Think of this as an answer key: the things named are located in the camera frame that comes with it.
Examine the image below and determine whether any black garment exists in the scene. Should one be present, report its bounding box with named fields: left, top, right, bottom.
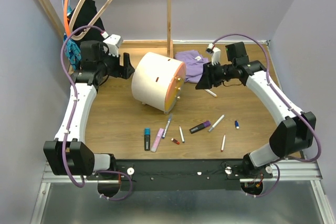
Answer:
left=73, top=0, right=103, bottom=47

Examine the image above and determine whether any blue black highlighter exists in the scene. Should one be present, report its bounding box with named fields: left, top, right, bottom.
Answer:
left=144, top=127, right=151, bottom=151

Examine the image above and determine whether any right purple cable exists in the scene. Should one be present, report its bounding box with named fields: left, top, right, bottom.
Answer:
left=212, top=33, right=322, bottom=198

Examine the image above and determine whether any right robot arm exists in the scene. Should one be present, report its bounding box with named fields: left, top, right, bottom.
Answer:
left=196, top=42, right=316, bottom=178

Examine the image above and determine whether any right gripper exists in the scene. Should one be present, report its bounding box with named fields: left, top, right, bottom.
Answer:
left=194, top=61, right=235, bottom=90

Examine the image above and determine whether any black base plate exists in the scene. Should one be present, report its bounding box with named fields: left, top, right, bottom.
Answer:
left=86, top=158, right=274, bottom=192

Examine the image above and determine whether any aluminium rail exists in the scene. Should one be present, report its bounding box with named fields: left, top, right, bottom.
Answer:
left=41, top=160, right=322, bottom=183

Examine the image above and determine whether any purple cable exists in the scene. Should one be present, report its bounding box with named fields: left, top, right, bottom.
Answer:
left=212, top=33, right=322, bottom=198
left=60, top=25, right=134, bottom=201

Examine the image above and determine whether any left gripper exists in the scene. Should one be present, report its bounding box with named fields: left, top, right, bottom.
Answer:
left=97, top=47, right=135, bottom=79

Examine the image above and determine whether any purple cloth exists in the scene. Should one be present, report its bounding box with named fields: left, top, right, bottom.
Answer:
left=175, top=50, right=209, bottom=83

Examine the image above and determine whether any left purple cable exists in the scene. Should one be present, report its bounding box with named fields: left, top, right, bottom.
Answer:
left=60, top=25, right=134, bottom=201

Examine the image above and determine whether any white pencil stub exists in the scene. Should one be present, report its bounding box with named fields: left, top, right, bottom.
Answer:
left=179, top=126, right=185, bottom=143

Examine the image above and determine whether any wooden rack frame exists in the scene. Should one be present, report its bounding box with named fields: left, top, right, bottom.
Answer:
left=21, top=0, right=174, bottom=74

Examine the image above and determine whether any blue patterned garment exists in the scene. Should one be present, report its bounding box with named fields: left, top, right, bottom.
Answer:
left=64, top=7, right=81, bottom=70

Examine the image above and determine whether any red tipped white pencil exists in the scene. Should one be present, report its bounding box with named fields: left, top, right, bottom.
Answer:
left=220, top=134, right=226, bottom=152

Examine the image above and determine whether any yellow capped white marker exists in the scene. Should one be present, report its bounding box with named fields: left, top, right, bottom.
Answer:
left=205, top=89, right=218, bottom=98

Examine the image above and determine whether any grey white marker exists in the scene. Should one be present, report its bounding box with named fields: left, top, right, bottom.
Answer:
left=208, top=114, right=225, bottom=132

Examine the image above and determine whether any blue white pen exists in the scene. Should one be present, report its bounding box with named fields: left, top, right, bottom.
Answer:
left=162, top=113, right=173, bottom=139

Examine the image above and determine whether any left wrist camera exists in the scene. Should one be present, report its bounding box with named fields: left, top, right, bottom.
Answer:
left=101, top=32, right=123, bottom=57

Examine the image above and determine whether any purple black highlighter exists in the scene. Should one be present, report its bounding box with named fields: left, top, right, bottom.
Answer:
left=189, top=121, right=211, bottom=134

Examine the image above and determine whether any white round drawer organizer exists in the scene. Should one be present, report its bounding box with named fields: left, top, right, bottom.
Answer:
left=131, top=52, right=179, bottom=114

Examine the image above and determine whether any small red cap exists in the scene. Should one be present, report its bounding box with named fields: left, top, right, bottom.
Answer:
left=171, top=138, right=180, bottom=145

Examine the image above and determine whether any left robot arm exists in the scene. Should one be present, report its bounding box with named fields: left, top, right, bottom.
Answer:
left=43, top=35, right=134, bottom=179

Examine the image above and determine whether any salmon pink drawer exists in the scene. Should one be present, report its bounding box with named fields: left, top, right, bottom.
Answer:
left=167, top=61, right=186, bottom=100

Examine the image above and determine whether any pink highlighter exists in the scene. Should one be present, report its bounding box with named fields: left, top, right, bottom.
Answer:
left=150, top=128, right=164, bottom=153

